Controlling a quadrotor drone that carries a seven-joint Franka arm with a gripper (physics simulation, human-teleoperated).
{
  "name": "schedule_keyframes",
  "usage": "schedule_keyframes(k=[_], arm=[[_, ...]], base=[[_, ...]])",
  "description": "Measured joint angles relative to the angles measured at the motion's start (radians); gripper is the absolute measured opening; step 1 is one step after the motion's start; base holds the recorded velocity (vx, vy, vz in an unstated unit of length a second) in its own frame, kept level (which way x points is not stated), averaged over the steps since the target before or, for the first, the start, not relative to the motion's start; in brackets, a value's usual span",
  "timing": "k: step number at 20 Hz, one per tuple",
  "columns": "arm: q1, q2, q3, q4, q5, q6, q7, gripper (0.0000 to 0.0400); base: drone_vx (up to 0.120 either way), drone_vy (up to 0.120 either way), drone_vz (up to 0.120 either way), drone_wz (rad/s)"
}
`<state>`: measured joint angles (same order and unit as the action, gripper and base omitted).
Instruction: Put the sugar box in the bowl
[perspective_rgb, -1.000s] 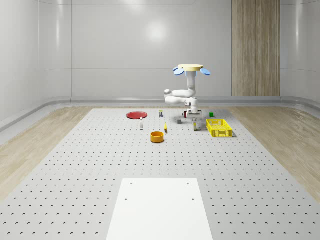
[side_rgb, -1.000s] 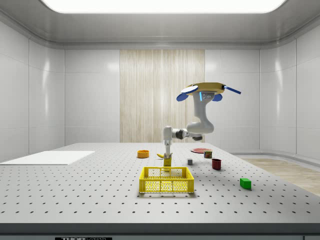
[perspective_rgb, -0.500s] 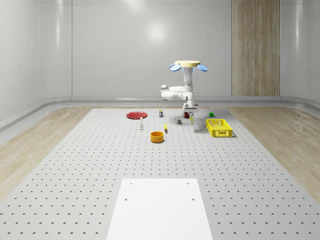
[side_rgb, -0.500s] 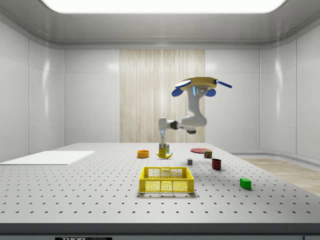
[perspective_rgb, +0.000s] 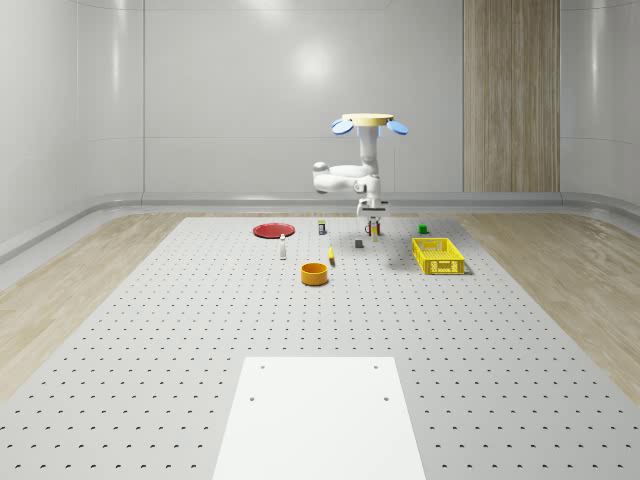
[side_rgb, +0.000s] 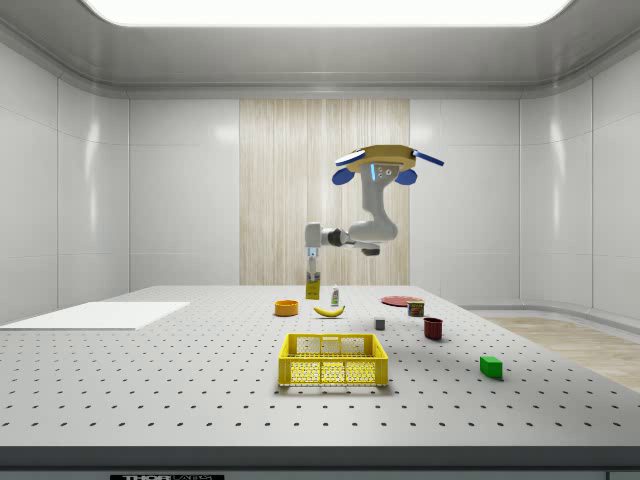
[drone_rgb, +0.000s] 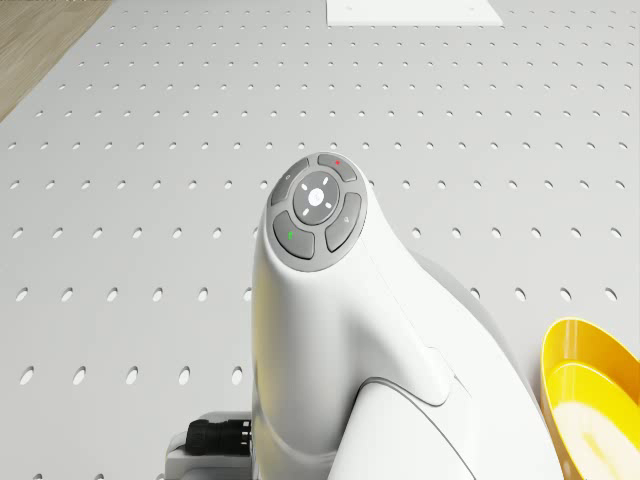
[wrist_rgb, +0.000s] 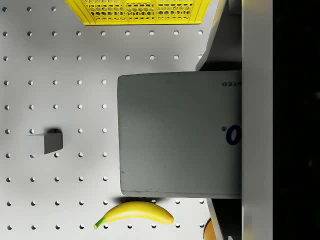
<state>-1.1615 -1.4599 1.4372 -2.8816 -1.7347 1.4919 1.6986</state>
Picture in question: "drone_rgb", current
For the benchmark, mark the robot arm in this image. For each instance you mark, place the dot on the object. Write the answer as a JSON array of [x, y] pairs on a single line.
[[350, 325]]

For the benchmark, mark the yellow bowl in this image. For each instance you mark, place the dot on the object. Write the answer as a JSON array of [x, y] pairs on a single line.
[[585, 395]]

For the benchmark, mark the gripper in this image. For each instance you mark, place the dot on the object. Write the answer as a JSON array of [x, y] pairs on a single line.
[[210, 440]]

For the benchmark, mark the white board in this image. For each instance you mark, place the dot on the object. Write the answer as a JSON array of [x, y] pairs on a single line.
[[415, 12]]

